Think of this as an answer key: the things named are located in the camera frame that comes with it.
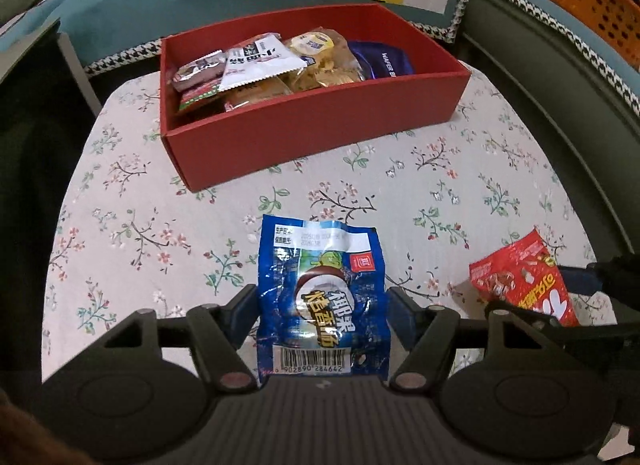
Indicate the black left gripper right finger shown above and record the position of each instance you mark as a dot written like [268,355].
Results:
[427,334]

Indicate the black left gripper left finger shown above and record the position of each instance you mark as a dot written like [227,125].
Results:
[217,333]

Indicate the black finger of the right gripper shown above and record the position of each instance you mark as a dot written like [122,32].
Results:
[581,281]

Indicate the red candy packet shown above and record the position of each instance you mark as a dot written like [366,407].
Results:
[525,274]

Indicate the blue coconut snack packet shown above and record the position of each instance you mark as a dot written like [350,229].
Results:
[322,298]

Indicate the white rice cracker packet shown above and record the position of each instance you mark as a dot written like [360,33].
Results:
[257,59]

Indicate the dark blue wafer biscuit packet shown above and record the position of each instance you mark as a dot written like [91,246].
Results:
[379,60]

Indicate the white green Kapsrons snack packet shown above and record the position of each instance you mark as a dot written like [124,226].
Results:
[199,95]

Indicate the gold foil snack packet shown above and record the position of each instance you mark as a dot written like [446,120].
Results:
[255,92]

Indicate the floral tablecloth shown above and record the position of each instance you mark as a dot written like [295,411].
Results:
[131,236]

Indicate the red cardboard box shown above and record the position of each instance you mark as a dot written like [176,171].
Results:
[215,148]

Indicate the grey green sofa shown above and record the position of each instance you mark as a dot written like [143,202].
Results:
[592,133]

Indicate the brown red snack packet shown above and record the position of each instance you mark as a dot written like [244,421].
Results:
[200,70]

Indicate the yellow cookie bag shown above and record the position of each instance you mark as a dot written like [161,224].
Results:
[329,62]

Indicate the grey side table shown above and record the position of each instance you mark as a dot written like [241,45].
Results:
[46,60]

